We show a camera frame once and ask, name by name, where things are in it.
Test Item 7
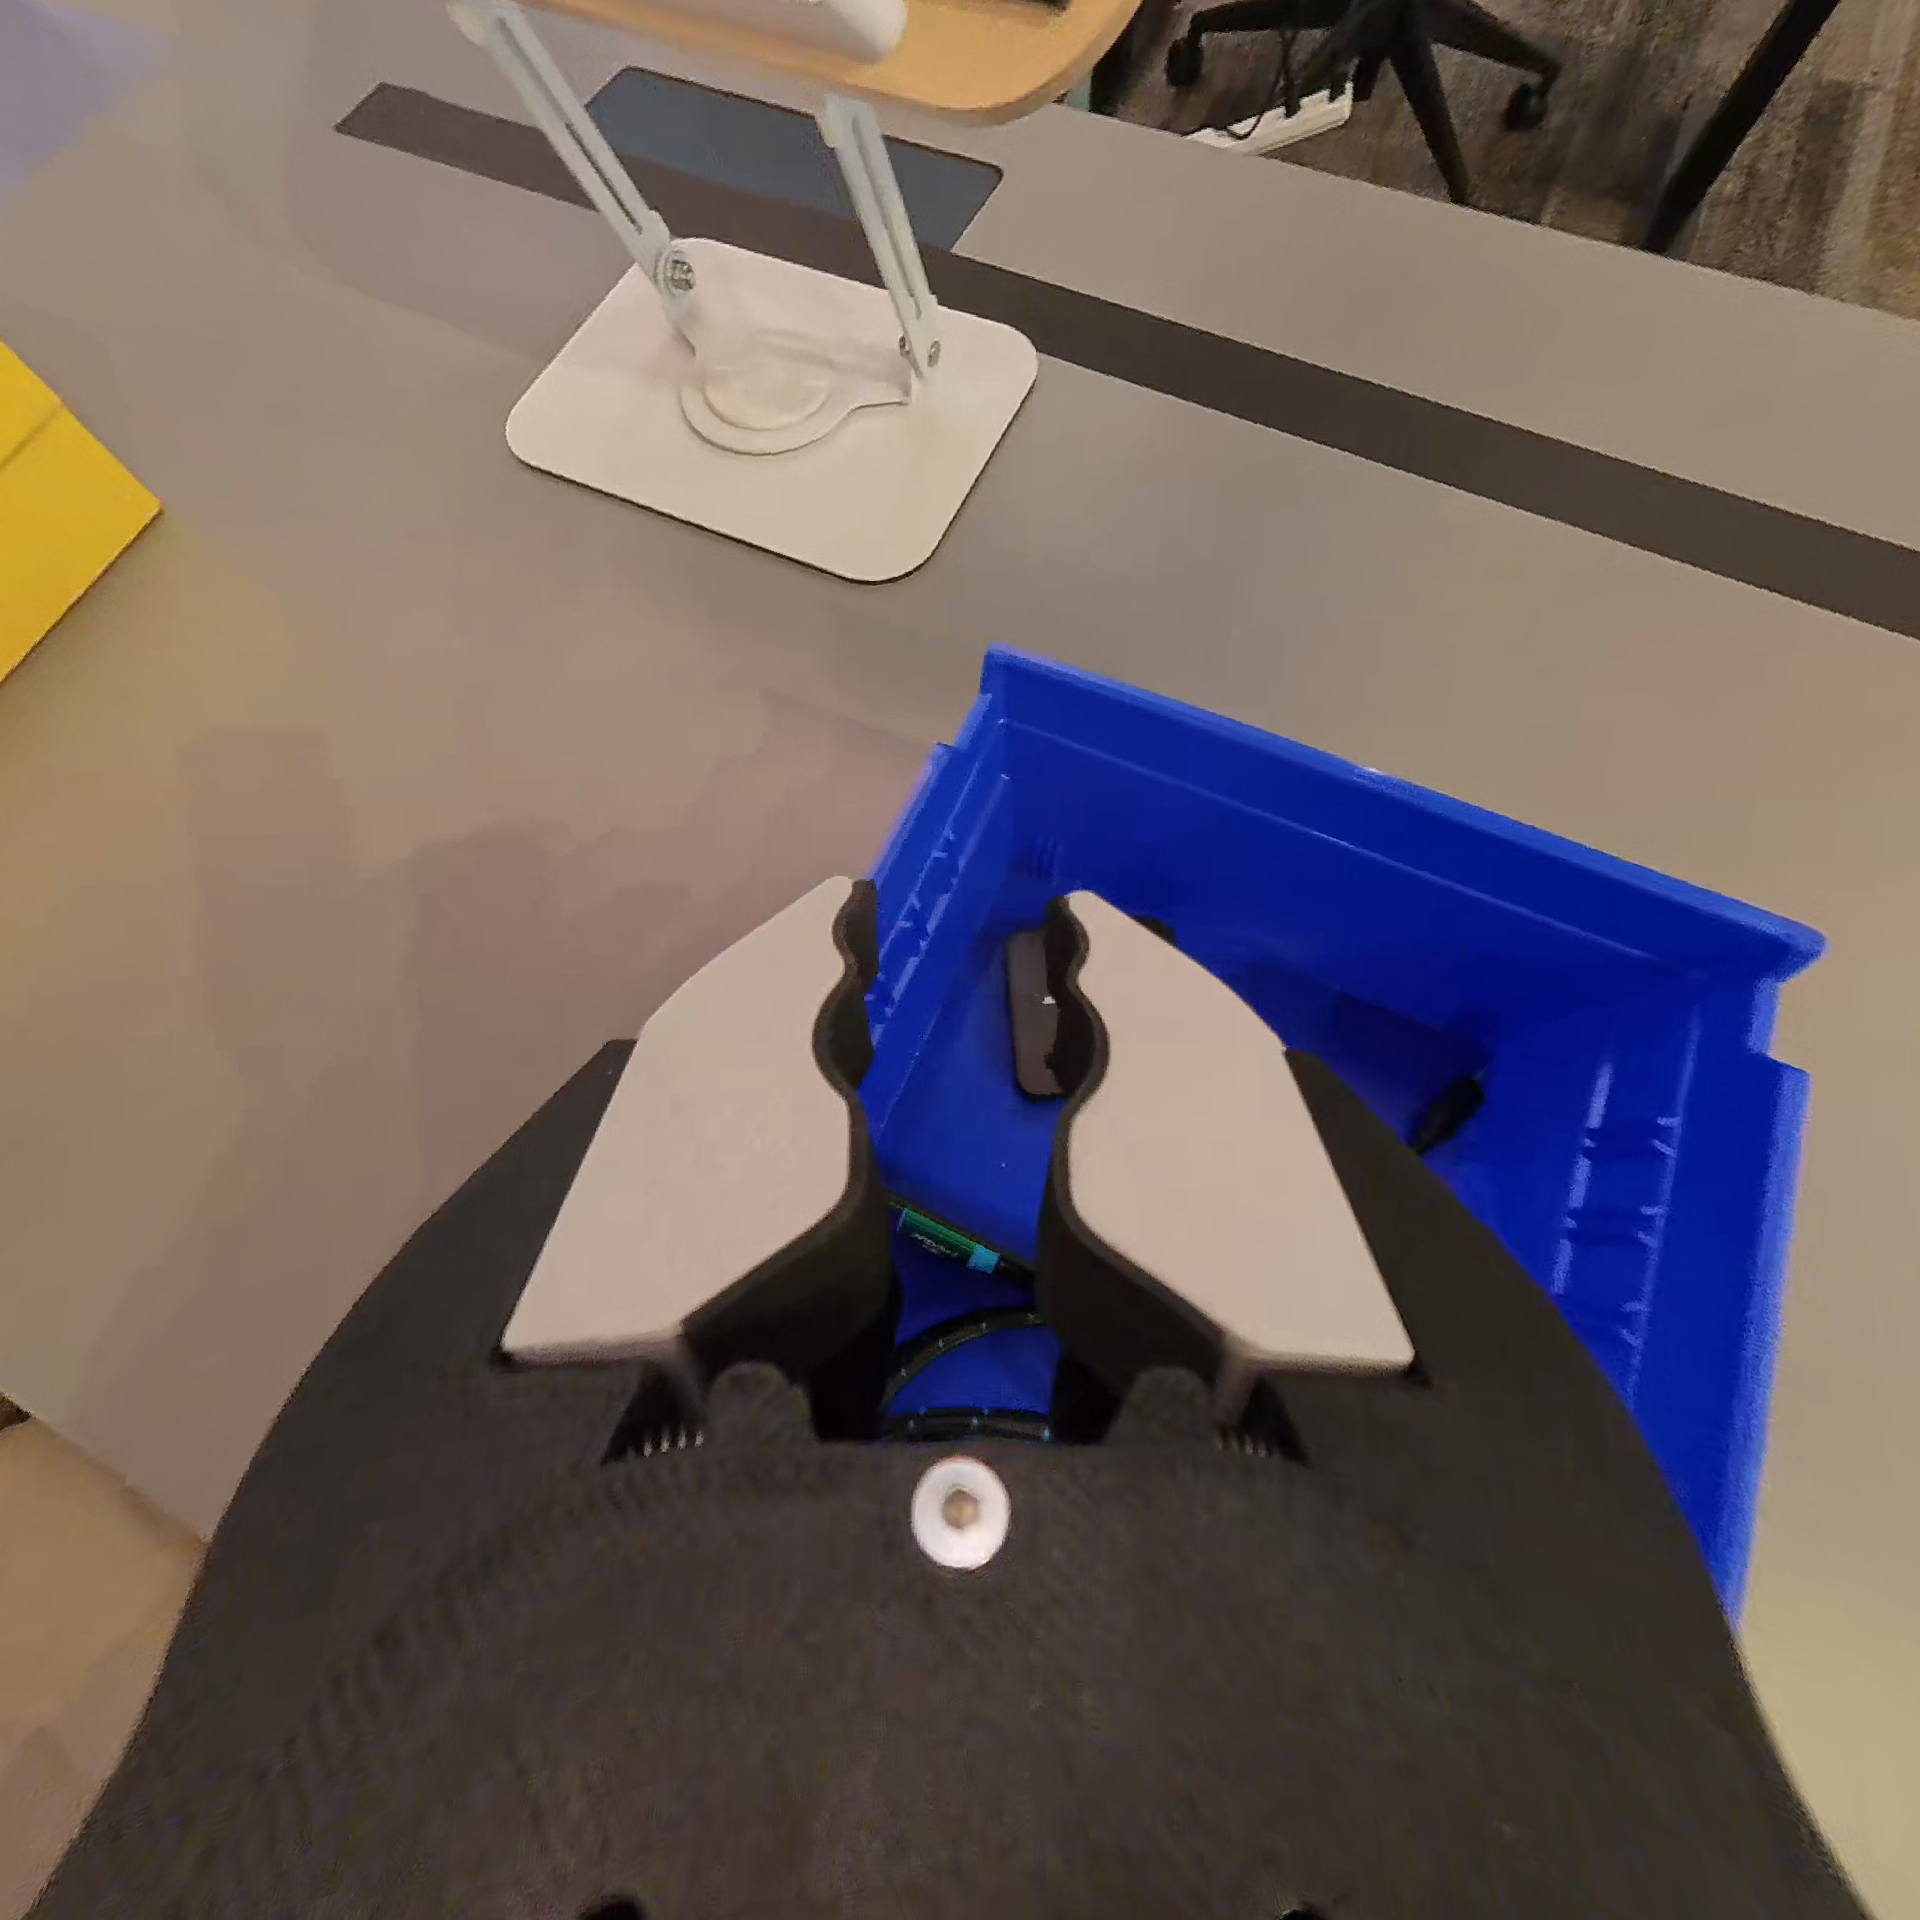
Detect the black swivel chair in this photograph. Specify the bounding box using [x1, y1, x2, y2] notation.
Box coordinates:
[1169, 0, 1562, 203]

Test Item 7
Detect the dark table hatch cover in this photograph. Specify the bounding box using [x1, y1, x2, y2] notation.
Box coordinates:
[583, 66, 1003, 253]

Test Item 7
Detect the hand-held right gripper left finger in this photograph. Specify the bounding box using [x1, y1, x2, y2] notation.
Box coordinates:
[498, 879, 903, 1376]

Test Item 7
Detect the yellow plastic bin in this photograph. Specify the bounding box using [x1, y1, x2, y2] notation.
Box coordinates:
[0, 336, 165, 688]

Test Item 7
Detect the black table cable strip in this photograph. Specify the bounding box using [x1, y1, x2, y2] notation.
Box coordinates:
[334, 82, 1920, 635]

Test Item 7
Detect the white power strip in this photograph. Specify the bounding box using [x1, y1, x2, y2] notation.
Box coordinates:
[1188, 79, 1355, 155]

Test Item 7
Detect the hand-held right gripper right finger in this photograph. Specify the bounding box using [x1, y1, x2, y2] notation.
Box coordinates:
[1035, 890, 1419, 1384]

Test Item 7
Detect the wooden book stand white base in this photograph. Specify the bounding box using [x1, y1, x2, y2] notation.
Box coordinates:
[449, 0, 1146, 586]

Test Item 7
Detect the person's khaki trouser leg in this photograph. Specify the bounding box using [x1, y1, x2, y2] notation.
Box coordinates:
[0, 1401, 212, 1920]

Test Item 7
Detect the black metal desk leg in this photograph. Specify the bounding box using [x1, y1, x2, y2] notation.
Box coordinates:
[1639, 0, 1845, 253]

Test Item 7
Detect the blue plastic bin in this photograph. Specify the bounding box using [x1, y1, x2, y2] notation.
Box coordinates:
[866, 644, 1829, 1631]

